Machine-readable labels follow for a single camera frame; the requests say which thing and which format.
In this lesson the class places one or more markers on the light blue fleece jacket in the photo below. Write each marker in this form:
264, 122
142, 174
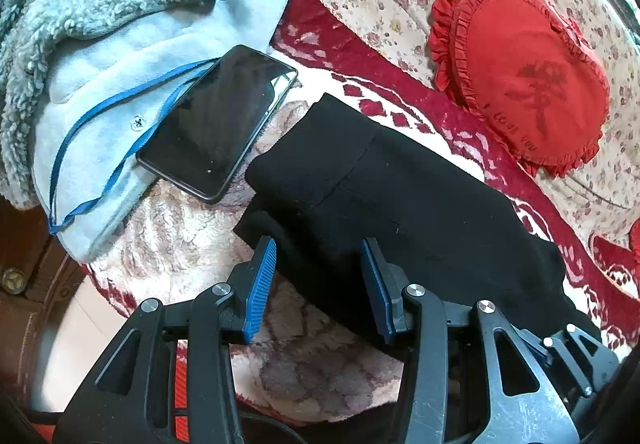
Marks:
100, 9

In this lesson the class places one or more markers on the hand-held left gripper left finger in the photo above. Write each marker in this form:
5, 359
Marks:
260, 291

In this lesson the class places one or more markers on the brown wooden bed frame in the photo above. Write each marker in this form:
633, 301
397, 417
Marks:
25, 254

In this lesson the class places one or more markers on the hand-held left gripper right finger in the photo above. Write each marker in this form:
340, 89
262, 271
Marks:
375, 291

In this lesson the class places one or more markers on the black pants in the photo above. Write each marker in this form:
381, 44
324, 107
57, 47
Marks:
400, 204

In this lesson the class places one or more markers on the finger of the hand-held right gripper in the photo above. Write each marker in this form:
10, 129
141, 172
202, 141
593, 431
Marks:
580, 364

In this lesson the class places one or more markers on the black smartphone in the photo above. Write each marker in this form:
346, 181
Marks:
220, 119

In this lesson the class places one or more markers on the red heart-shaped pillow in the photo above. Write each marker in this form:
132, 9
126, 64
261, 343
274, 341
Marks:
520, 69

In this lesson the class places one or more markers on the red and white plush blanket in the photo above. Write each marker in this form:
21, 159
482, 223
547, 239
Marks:
190, 234

